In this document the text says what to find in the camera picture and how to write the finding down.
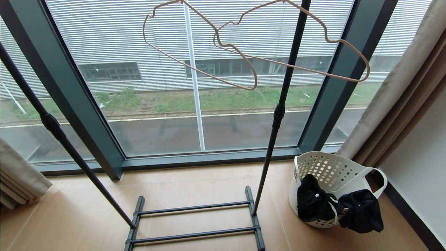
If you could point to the pink clothes hanger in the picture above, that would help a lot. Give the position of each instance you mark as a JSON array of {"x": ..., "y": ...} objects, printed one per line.
[
  {"x": 368, "y": 68},
  {"x": 256, "y": 78}
]

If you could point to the white laundry basket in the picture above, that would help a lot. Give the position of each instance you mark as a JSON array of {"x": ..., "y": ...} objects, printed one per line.
[{"x": 327, "y": 170}]

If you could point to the black clothes rack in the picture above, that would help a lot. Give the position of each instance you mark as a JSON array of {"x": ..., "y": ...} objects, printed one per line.
[{"x": 51, "y": 123}]

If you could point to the window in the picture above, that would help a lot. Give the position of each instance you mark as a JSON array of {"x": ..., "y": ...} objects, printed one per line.
[{"x": 104, "y": 35}]

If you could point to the black garment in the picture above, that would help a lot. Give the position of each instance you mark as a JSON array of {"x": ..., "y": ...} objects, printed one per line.
[{"x": 362, "y": 212}]

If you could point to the beige curtain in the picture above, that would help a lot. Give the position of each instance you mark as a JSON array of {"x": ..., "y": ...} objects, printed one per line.
[
  {"x": 393, "y": 87},
  {"x": 17, "y": 174}
]

